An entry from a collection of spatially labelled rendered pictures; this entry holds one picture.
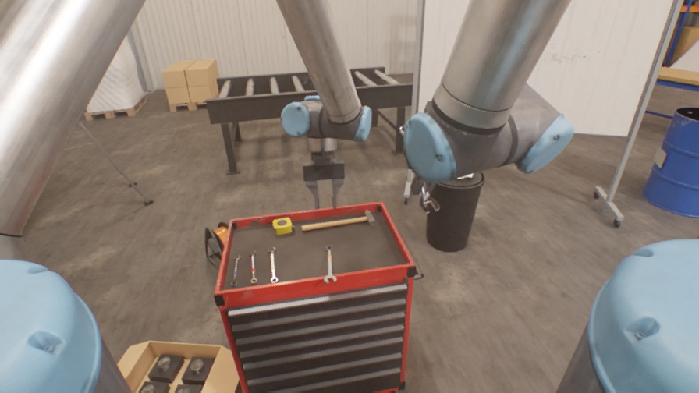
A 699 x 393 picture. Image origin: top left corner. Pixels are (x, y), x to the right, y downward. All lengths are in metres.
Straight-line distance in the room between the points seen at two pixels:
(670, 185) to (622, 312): 4.07
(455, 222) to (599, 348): 2.50
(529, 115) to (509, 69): 0.15
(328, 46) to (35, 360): 0.59
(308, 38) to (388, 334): 1.23
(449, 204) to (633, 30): 1.93
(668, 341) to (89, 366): 0.34
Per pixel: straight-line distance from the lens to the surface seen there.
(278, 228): 1.57
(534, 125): 0.51
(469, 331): 2.43
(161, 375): 2.22
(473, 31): 0.37
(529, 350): 2.46
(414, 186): 0.79
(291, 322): 1.40
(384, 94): 4.30
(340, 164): 1.08
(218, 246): 2.74
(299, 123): 0.91
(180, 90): 7.24
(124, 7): 0.50
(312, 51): 0.69
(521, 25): 0.36
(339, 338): 1.51
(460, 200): 2.64
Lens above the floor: 1.84
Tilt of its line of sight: 27 degrees down
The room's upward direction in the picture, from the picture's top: 1 degrees counter-clockwise
